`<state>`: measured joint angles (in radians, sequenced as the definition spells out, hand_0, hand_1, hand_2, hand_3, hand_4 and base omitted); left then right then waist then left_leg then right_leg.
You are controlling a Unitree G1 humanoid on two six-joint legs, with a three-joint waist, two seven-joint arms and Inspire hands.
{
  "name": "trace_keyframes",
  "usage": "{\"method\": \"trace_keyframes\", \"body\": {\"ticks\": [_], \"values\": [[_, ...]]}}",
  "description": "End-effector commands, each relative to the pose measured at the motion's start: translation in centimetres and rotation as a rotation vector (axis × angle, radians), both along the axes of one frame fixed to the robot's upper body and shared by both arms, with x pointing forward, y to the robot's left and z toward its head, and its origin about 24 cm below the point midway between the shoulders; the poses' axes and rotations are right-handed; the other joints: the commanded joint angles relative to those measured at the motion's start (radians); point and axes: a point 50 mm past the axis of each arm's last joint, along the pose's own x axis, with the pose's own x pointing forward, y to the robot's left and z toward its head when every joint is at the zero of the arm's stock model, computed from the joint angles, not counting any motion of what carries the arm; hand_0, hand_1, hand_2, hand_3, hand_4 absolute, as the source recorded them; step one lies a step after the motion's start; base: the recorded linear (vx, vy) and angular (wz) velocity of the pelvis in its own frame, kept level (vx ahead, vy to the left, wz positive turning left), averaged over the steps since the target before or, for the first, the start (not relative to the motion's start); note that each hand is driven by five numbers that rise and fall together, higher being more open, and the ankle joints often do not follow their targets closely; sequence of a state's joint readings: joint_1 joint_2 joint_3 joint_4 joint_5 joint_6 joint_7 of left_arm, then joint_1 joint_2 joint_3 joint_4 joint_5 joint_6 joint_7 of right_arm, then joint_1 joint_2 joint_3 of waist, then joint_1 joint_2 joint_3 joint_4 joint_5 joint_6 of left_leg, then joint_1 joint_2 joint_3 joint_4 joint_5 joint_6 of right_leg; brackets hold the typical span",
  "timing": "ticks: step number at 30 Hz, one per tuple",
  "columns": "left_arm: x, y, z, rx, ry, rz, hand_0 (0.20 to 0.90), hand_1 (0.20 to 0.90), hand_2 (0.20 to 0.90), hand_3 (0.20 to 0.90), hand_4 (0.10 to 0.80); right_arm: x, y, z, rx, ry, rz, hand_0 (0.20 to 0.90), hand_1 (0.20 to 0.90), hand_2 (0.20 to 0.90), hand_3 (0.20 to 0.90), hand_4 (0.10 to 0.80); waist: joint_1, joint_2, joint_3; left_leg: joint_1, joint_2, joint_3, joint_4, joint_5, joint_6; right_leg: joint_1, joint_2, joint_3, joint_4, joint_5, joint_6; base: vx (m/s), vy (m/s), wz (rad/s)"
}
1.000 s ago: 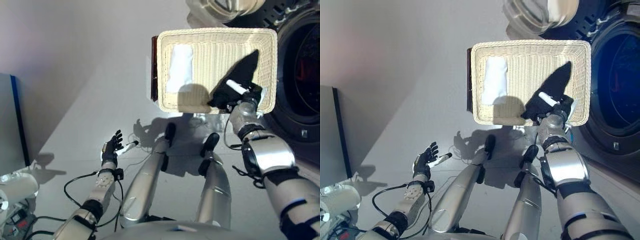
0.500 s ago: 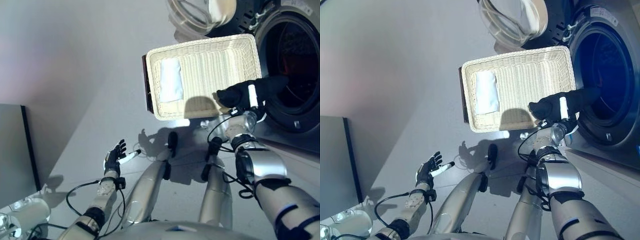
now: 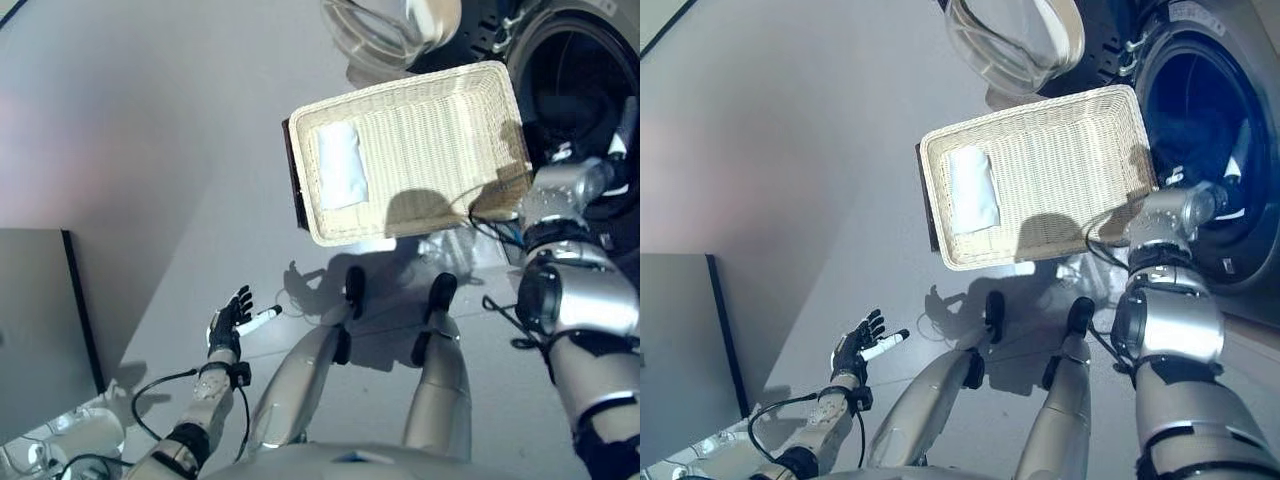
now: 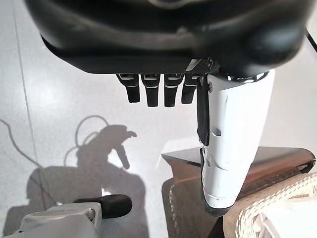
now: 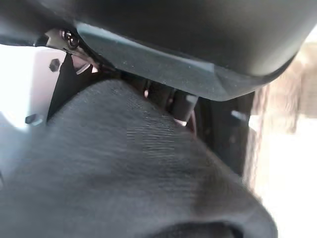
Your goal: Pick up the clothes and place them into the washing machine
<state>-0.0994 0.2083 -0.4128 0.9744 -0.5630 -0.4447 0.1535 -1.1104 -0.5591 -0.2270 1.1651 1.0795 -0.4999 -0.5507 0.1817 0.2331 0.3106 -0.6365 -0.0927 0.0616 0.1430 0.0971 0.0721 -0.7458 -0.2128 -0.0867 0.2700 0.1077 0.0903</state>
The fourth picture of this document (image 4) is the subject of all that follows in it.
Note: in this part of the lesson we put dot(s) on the white folded cloth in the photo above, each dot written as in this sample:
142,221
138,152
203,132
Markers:
292,223

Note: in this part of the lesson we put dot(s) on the black white robot left hand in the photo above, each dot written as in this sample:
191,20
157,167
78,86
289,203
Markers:
158,37

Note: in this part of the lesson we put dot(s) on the cream woven basket tray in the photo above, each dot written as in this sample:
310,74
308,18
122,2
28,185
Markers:
247,215

